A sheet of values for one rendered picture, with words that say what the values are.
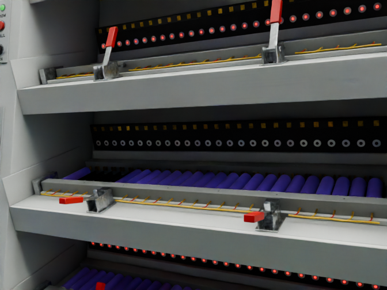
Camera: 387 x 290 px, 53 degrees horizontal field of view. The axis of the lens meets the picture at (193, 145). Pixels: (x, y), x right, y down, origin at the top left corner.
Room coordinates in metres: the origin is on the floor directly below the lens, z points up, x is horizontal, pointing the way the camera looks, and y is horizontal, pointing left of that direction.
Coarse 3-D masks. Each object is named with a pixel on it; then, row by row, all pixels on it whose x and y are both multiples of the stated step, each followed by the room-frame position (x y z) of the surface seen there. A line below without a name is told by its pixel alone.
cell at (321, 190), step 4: (328, 176) 0.55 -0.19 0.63; (324, 180) 0.54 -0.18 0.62; (328, 180) 0.54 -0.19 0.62; (332, 180) 0.55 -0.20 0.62; (320, 184) 0.54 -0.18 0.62; (324, 184) 0.53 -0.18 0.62; (328, 184) 0.53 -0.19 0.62; (332, 184) 0.54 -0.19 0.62; (320, 188) 0.52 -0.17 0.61; (324, 188) 0.52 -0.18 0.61; (328, 188) 0.52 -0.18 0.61; (332, 188) 0.53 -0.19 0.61; (316, 192) 0.51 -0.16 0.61; (320, 192) 0.51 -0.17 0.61; (324, 192) 0.51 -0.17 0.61; (328, 192) 0.51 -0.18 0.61
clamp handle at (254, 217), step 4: (264, 204) 0.47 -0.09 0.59; (268, 204) 0.47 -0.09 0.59; (264, 208) 0.47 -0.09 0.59; (268, 208) 0.47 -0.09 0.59; (252, 212) 0.43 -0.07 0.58; (256, 212) 0.43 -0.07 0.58; (260, 212) 0.43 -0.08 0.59; (264, 212) 0.45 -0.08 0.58; (268, 212) 0.46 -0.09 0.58; (244, 216) 0.41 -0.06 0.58; (248, 216) 0.41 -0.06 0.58; (252, 216) 0.41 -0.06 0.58; (256, 216) 0.42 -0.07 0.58; (260, 216) 0.43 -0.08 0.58; (264, 216) 0.45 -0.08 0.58; (244, 220) 0.41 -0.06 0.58; (248, 220) 0.41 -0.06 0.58; (252, 220) 0.41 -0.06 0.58; (256, 220) 0.42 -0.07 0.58
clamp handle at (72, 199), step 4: (96, 192) 0.59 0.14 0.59; (96, 196) 0.59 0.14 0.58; (60, 200) 0.53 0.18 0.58; (64, 200) 0.53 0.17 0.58; (68, 200) 0.54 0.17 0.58; (72, 200) 0.54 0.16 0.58; (76, 200) 0.55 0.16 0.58; (80, 200) 0.56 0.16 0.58; (84, 200) 0.57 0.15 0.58; (88, 200) 0.57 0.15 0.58
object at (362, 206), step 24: (72, 192) 0.67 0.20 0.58; (120, 192) 0.62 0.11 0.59; (144, 192) 0.60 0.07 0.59; (168, 192) 0.57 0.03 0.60; (192, 192) 0.56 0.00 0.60; (216, 192) 0.54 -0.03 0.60; (240, 192) 0.53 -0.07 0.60; (264, 192) 0.52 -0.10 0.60; (312, 216) 0.47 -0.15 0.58; (360, 216) 0.46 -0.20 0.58; (384, 216) 0.45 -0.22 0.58
